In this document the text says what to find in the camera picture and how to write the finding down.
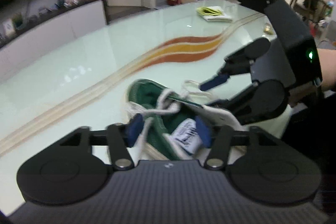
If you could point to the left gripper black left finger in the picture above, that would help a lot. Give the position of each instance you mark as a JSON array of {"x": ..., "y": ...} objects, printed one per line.
[{"x": 78, "y": 165}]

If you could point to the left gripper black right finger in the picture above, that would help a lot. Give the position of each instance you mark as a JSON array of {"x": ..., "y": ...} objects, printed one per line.
[{"x": 258, "y": 165}]

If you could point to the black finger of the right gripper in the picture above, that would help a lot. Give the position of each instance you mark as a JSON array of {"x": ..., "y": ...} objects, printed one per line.
[
  {"x": 257, "y": 103},
  {"x": 238, "y": 63}
]

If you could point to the white shoelace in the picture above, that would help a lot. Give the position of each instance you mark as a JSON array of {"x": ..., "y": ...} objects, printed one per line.
[{"x": 169, "y": 131}]

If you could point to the green canvas sneaker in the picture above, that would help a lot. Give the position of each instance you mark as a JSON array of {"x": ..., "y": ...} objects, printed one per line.
[{"x": 209, "y": 121}]

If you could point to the person's right hand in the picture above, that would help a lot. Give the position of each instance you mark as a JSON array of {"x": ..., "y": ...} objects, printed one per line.
[{"x": 327, "y": 61}]

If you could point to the small plastic cup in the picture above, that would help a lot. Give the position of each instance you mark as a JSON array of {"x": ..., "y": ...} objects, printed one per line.
[{"x": 268, "y": 29}]

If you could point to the yellow white folded cloth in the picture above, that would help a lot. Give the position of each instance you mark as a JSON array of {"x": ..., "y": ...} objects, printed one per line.
[{"x": 213, "y": 14}]

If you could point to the white TV cabinet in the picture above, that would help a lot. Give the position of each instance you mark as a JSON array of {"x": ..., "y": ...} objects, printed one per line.
[{"x": 61, "y": 27}]

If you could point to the white framed photo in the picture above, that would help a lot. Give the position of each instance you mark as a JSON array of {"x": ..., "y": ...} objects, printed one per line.
[{"x": 9, "y": 28}]

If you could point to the small green plant black pot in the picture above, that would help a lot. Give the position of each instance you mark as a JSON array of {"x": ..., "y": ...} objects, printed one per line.
[{"x": 18, "y": 21}]

